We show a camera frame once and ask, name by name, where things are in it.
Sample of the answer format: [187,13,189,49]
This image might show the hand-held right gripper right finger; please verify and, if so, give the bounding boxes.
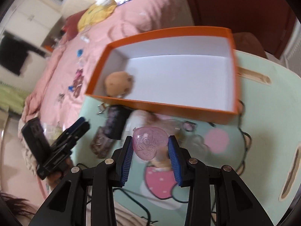
[167,135,274,226]

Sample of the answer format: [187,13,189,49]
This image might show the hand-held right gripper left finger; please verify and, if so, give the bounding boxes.
[28,135,134,226]

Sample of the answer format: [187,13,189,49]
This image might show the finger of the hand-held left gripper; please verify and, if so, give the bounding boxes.
[62,117,86,134]
[61,122,91,146]

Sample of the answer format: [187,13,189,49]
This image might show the brown patterned box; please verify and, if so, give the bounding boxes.
[90,127,116,159]

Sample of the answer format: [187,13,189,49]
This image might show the pink heart-shaped case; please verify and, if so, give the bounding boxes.
[132,126,169,161]

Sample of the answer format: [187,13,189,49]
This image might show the black pouch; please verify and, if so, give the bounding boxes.
[105,105,132,140]

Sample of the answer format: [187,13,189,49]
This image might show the orange cardboard box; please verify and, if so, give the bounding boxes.
[85,27,241,124]

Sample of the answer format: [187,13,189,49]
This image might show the person's left hand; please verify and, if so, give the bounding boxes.
[48,158,73,186]

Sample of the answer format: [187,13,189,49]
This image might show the small tan white plush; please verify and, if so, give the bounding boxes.
[150,155,173,171]

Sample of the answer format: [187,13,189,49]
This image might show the clear bag with yellow contents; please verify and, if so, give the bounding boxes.
[42,122,64,144]

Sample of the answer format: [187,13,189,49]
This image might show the green cloth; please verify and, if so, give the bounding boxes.
[0,82,31,113]

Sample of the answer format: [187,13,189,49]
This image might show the tan plush toy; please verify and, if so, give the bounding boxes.
[104,72,135,97]

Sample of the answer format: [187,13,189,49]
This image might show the person's dark hair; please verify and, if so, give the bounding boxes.
[0,192,36,226]

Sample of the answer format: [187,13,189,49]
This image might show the black garment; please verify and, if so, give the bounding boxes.
[0,34,32,76]

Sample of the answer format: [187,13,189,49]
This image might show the dark red pillow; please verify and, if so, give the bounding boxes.
[62,13,83,37]

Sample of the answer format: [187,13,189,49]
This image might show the yellow pillow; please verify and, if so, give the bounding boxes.
[78,0,118,32]

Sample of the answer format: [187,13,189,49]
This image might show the white cabinet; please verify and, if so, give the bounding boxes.
[0,0,64,52]

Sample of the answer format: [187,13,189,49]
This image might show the pink blanket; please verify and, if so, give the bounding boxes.
[21,0,195,146]

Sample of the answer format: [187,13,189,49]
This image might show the white louvred door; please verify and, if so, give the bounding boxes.
[280,21,301,76]

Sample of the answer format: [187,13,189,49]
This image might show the dark red door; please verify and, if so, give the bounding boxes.
[180,0,297,59]

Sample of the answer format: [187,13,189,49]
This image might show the black cable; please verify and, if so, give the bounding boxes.
[78,99,253,226]

